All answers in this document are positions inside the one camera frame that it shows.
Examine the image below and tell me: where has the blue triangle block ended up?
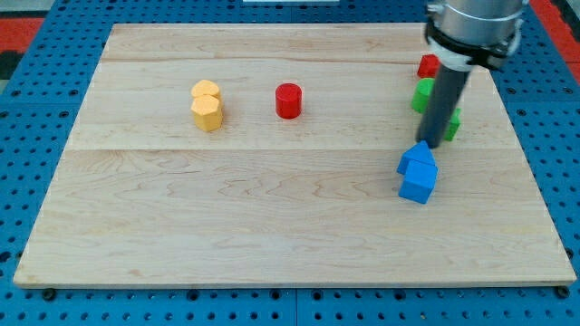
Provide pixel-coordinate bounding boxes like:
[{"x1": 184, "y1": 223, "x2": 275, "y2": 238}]
[{"x1": 396, "y1": 140, "x2": 436, "y2": 175}]

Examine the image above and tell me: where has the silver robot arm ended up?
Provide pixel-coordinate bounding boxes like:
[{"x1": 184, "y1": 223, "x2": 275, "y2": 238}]
[{"x1": 425, "y1": 0, "x2": 528, "y2": 72}]

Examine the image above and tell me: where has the blue cube block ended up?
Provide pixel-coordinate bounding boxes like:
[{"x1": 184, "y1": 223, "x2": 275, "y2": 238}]
[{"x1": 397, "y1": 160, "x2": 439, "y2": 204}]

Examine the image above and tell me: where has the red cylinder block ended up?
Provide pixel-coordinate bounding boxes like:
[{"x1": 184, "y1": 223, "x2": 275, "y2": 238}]
[{"x1": 275, "y1": 83, "x2": 303, "y2": 120}]

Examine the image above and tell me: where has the wooden board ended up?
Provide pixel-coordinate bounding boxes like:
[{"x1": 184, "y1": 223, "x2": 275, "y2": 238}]
[{"x1": 14, "y1": 24, "x2": 576, "y2": 289}]

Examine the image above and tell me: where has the yellow hexagon block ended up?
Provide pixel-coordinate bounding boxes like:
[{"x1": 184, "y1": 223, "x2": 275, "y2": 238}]
[{"x1": 191, "y1": 95, "x2": 223, "y2": 132}]

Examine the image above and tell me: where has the green cylinder block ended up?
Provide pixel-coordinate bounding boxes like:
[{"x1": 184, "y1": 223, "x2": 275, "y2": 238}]
[{"x1": 411, "y1": 77, "x2": 435, "y2": 113}]

